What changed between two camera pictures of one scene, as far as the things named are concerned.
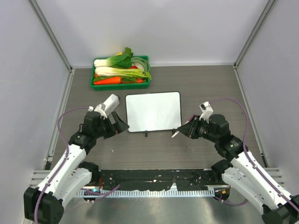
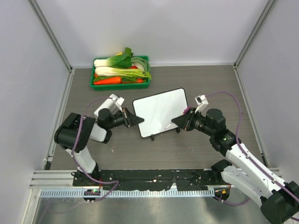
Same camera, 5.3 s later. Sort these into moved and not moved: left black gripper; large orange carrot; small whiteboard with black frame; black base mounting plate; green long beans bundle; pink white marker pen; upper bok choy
Moved: pink white marker pen; left black gripper; small whiteboard with black frame
Not moved: large orange carrot; upper bok choy; black base mounting plate; green long beans bundle
